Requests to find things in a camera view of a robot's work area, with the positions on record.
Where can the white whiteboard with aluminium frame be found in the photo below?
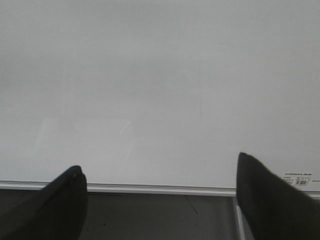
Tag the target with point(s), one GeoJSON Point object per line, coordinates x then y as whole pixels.
{"type": "Point", "coordinates": [158, 96]}

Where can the grey whiteboard stand leg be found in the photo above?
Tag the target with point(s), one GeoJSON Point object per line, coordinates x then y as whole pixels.
{"type": "Point", "coordinates": [242, 226]}

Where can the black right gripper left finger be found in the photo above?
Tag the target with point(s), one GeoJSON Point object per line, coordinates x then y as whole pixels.
{"type": "Point", "coordinates": [56, 212]}

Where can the white barcode label sticker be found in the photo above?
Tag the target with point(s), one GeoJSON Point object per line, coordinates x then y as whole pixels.
{"type": "Point", "coordinates": [298, 178]}

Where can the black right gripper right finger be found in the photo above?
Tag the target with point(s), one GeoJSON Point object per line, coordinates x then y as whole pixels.
{"type": "Point", "coordinates": [273, 209]}

